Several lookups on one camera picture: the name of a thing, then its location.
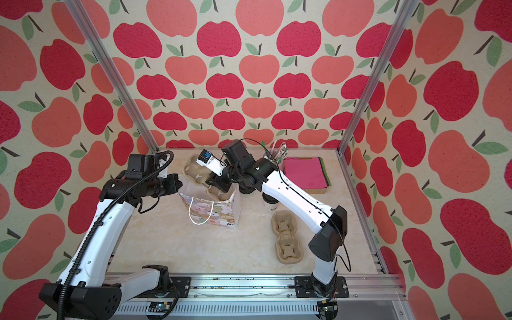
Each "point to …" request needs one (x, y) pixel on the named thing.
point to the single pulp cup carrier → (197, 174)
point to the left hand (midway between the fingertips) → (183, 185)
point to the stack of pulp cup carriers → (289, 248)
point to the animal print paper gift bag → (198, 204)
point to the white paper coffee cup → (269, 202)
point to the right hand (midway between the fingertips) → (211, 180)
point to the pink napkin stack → (309, 172)
